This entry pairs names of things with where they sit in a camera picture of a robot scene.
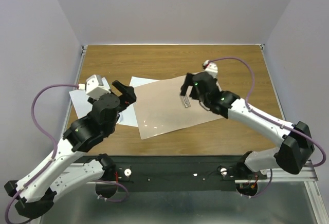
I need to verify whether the aluminium frame rail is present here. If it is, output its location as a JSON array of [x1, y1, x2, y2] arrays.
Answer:
[[257, 158, 318, 182]]

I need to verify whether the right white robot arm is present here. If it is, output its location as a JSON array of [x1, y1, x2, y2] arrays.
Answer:
[[180, 71, 314, 179]]

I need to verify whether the white paper sheet far left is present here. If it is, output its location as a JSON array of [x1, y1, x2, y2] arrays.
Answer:
[[69, 90, 92, 119]]

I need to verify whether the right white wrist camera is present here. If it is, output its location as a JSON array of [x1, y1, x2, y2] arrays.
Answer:
[[202, 60, 218, 79]]

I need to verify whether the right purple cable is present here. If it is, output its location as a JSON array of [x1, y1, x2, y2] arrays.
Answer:
[[207, 57, 326, 199]]

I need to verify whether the white paper sheet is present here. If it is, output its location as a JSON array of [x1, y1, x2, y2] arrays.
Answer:
[[69, 90, 92, 119], [117, 76, 160, 127]]

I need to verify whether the tan paper folder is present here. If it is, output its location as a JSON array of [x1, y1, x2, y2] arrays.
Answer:
[[133, 76, 222, 139]]

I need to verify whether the white paper sheet centre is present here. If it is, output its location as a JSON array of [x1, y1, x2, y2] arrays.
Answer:
[[117, 76, 160, 127]]

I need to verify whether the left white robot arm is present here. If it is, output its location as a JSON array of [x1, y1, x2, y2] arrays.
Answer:
[[4, 76, 137, 221]]

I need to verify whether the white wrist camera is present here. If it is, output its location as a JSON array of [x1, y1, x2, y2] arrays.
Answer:
[[78, 74, 111, 100], [202, 60, 218, 79]]

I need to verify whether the metal folder clip mechanism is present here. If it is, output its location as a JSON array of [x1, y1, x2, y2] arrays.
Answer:
[[180, 95, 191, 108]]

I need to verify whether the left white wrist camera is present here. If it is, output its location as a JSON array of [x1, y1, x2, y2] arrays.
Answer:
[[78, 74, 111, 100]]

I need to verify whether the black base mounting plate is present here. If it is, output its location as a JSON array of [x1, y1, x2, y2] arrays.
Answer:
[[87, 154, 270, 193]]

